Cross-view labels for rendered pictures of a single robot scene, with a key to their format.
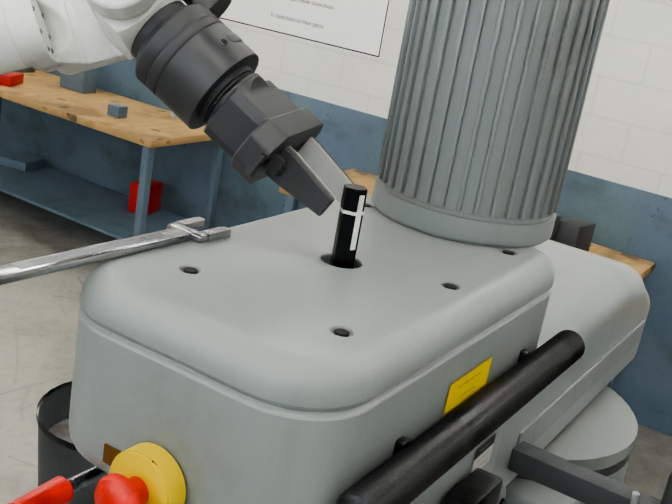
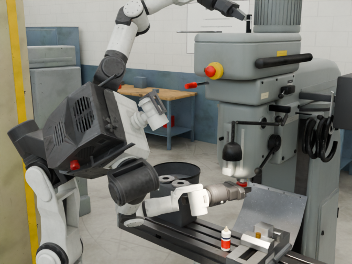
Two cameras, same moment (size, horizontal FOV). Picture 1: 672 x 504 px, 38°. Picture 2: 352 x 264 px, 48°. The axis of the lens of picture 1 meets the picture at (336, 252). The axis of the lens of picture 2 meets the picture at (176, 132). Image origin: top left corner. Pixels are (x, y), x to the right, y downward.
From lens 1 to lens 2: 0.84 m
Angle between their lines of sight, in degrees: 10
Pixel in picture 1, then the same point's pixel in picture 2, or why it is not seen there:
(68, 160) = not seen: hidden behind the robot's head
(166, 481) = (219, 66)
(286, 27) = not seen: hidden behind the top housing
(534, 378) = (298, 56)
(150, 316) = (211, 35)
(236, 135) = (221, 6)
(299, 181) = (236, 13)
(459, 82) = not seen: outside the picture
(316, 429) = (249, 46)
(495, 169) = (282, 12)
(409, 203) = (262, 26)
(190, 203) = (185, 122)
